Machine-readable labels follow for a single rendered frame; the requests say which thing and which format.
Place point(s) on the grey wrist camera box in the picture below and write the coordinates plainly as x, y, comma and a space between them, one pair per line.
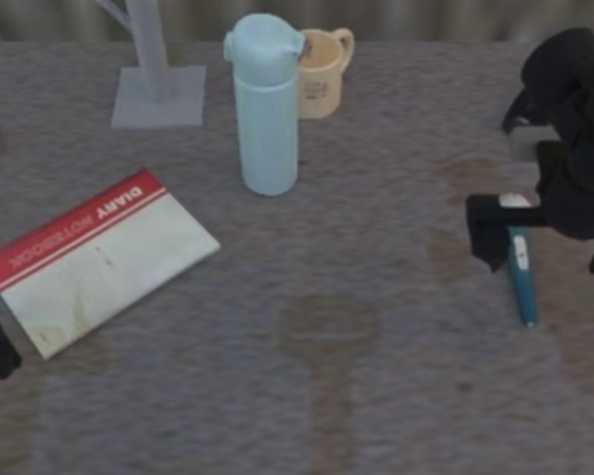
524, 143

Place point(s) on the red and white diary notebook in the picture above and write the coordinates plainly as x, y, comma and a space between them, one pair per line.
104, 262

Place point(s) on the light blue thermos bottle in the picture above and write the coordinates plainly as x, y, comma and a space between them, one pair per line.
267, 123

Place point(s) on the white stand with square base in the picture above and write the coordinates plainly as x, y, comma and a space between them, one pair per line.
156, 99

